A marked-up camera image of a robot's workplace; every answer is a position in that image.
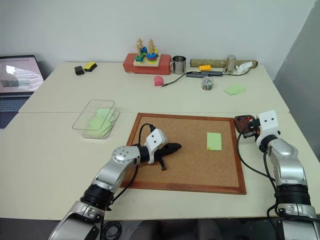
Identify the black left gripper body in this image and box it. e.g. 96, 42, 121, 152
154, 142, 174, 161

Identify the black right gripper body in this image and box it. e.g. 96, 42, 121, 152
247, 116, 262, 139

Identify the dark brown tray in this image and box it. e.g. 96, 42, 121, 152
233, 114, 259, 134

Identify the green sticky note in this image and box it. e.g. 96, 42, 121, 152
206, 132, 223, 152
223, 84, 245, 96
232, 86, 248, 96

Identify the clear jar of pushpins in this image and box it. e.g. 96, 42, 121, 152
200, 76, 214, 92

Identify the red cardboard box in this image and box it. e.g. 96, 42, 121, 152
122, 52, 173, 76

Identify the clear plastic box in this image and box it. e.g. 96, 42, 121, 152
72, 99, 121, 140

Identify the wood-framed cork board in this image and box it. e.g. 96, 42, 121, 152
119, 112, 248, 196

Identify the white crumpled cloth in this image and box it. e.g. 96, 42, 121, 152
234, 61, 254, 75

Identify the shiny steel canister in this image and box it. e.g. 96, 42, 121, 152
222, 54, 237, 75

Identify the brown cardboard tube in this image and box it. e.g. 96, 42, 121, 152
189, 58, 259, 69

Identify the pink rounded block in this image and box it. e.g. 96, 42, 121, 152
153, 75, 165, 88

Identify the grey USB hub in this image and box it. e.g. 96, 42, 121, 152
185, 70, 224, 79

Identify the pile of green notes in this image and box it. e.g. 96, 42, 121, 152
86, 107, 117, 138

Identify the steel mug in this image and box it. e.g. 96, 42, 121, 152
169, 55, 187, 75

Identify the wooden colourful stacking toy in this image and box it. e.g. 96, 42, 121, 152
132, 37, 161, 68

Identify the yellow and black eraser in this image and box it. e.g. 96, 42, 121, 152
83, 61, 98, 73

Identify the grey laptop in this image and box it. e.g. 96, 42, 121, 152
0, 54, 46, 130

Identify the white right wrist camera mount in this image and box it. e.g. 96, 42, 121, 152
254, 109, 281, 146

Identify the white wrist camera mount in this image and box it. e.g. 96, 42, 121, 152
144, 128, 168, 165
254, 109, 281, 146

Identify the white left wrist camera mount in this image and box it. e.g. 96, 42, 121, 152
144, 128, 168, 165

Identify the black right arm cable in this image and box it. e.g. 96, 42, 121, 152
236, 132, 279, 193

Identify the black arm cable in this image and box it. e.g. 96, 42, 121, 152
105, 123, 156, 213
236, 132, 279, 193

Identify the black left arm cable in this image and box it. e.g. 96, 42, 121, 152
105, 123, 156, 213

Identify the black USB hub cable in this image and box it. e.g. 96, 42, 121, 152
161, 72, 188, 88

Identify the black coiled cable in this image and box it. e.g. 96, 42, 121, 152
101, 220, 123, 240

